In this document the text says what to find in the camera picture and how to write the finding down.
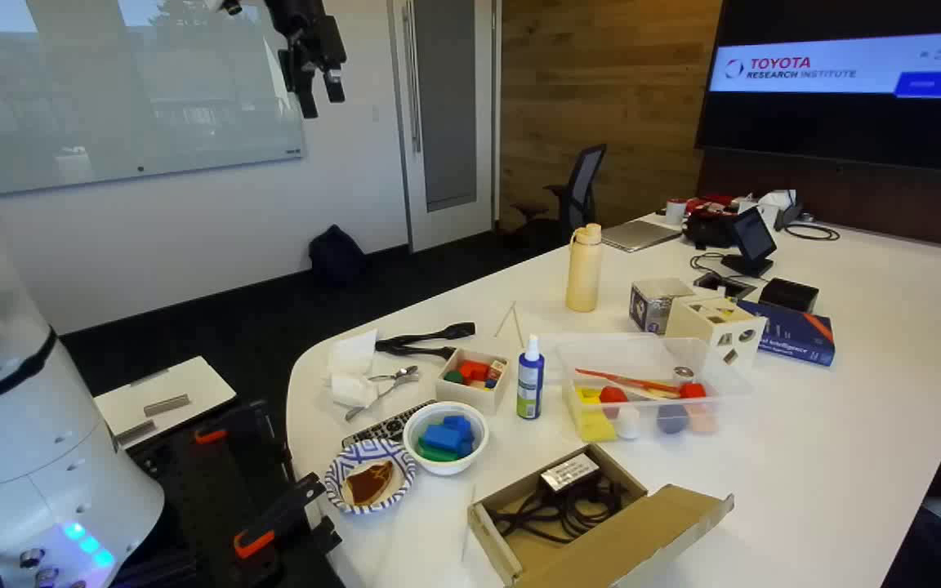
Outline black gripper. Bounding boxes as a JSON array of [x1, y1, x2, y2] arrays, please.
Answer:
[[264, 0, 346, 117]]

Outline black cable with power adapter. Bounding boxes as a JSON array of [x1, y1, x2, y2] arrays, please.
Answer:
[[495, 452, 629, 547]]

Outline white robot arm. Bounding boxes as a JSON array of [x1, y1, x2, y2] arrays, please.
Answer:
[[0, 248, 343, 588]]

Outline small box of coloured blocks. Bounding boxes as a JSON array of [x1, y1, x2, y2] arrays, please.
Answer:
[[435, 348, 510, 413]]

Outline small purple white box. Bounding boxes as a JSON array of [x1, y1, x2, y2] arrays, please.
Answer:
[[629, 277, 694, 332]]

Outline open cardboard box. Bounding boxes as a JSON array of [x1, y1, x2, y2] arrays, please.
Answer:
[[467, 444, 734, 588]]

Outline blue flat box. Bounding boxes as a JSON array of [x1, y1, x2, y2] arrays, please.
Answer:
[[745, 299, 837, 367]]

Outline white door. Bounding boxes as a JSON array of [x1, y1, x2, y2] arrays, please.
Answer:
[[388, 0, 496, 250]]

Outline black backpack on floor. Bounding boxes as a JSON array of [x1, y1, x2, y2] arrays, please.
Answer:
[[309, 225, 367, 286]]

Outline glass whiteboard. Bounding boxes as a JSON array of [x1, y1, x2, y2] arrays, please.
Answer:
[[0, 0, 308, 196]]

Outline black office chair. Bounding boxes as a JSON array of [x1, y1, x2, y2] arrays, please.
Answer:
[[522, 145, 607, 242]]

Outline black tongs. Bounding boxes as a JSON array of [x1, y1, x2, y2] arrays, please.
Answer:
[[376, 322, 476, 359]]

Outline wooden chopsticks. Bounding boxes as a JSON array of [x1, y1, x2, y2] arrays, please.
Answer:
[[495, 299, 525, 348]]

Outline metal spoon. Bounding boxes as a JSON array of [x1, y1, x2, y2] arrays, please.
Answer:
[[343, 367, 421, 420]]

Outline white crumpled napkin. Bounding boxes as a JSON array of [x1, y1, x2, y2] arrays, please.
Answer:
[[328, 332, 376, 407]]

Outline cream plastic bottle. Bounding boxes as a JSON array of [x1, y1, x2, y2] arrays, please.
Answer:
[[565, 222, 600, 315]]

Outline grey laptop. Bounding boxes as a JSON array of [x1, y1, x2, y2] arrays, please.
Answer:
[[605, 219, 680, 250]]

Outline black remote control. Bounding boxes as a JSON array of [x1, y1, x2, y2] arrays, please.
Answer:
[[340, 413, 411, 446]]

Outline white glue bottle blue label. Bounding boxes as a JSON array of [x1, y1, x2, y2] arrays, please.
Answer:
[[515, 337, 545, 420]]

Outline white bowl with blue blocks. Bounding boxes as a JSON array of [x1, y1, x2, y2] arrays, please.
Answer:
[[401, 401, 491, 476]]

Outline white board with metal bars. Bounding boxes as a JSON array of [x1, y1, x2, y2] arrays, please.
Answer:
[[94, 355, 236, 446]]

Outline blue patterned plate with food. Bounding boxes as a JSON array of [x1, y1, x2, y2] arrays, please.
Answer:
[[325, 446, 417, 516]]

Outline clear plastic bin with toys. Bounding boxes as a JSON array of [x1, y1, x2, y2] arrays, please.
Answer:
[[552, 332, 753, 442]]

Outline small black tablet stand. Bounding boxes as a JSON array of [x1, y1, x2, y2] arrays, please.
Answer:
[[721, 209, 773, 277]]

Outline black clamp with orange handles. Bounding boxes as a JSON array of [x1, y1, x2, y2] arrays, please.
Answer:
[[163, 405, 343, 588]]

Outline wall mounted tv screen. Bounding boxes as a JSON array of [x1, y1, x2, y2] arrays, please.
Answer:
[[699, 0, 941, 171]]

